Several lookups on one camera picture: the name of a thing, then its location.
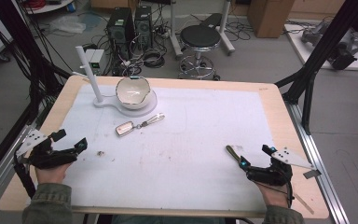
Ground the black computer tower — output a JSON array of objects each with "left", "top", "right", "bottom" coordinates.
[
  {"left": 106, "top": 7, "right": 136, "bottom": 61},
  {"left": 133, "top": 5, "right": 154, "bottom": 50}
]

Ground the coil of black cables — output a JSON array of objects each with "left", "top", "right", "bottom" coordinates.
[{"left": 142, "top": 49, "right": 167, "bottom": 69}]

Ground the white metal floor stand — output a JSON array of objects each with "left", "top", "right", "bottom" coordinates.
[{"left": 167, "top": 0, "right": 236, "bottom": 61}]

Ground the brown wooden cabinet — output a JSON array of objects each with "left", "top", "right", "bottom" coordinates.
[{"left": 246, "top": 0, "right": 296, "bottom": 39}]

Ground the grey robot device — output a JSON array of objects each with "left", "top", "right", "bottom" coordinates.
[{"left": 301, "top": 21, "right": 358, "bottom": 71}]

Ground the clear plastic bag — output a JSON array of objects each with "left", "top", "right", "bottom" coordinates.
[{"left": 48, "top": 15, "right": 88, "bottom": 35}]

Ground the grey tape piece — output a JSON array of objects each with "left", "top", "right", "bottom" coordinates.
[{"left": 302, "top": 169, "right": 323, "bottom": 180}]

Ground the white floor platform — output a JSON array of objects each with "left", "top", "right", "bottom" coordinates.
[{"left": 283, "top": 22, "right": 358, "bottom": 73}]

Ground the thin wooden strip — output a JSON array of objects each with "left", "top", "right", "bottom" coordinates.
[{"left": 292, "top": 191, "right": 315, "bottom": 216}]

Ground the white ceramic bowl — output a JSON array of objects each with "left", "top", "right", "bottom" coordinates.
[{"left": 115, "top": 76, "right": 152, "bottom": 110}]

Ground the black braided cable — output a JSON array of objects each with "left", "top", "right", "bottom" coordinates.
[
  {"left": 13, "top": 152, "right": 37, "bottom": 199},
  {"left": 286, "top": 172, "right": 295, "bottom": 209}
]

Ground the white stand with pole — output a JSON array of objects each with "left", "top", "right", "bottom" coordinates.
[{"left": 75, "top": 46, "right": 158, "bottom": 119}]

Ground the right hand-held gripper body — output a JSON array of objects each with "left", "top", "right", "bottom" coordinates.
[{"left": 245, "top": 147, "right": 318, "bottom": 188}]

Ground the black round stool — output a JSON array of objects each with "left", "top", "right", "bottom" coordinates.
[{"left": 177, "top": 24, "right": 222, "bottom": 81}]

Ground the aluminium rail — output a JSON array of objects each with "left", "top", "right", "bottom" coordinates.
[
  {"left": 283, "top": 101, "right": 351, "bottom": 224},
  {"left": 0, "top": 124, "right": 37, "bottom": 213}
]

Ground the black metal frame strut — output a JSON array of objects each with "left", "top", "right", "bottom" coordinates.
[
  {"left": 0, "top": 0, "right": 73, "bottom": 188},
  {"left": 274, "top": 0, "right": 358, "bottom": 135}
]

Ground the white box with green display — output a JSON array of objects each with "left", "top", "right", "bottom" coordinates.
[{"left": 84, "top": 49, "right": 106, "bottom": 76}]

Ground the person's left hand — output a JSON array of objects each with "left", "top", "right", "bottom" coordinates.
[{"left": 34, "top": 161, "right": 74, "bottom": 185}]

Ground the person's right hand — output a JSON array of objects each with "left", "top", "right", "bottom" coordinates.
[{"left": 255, "top": 181, "right": 291, "bottom": 209}]

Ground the white table mat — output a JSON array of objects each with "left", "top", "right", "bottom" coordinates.
[{"left": 30, "top": 83, "right": 296, "bottom": 213}]

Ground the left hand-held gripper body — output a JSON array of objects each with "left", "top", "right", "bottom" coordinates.
[{"left": 14, "top": 128, "right": 79, "bottom": 171}]

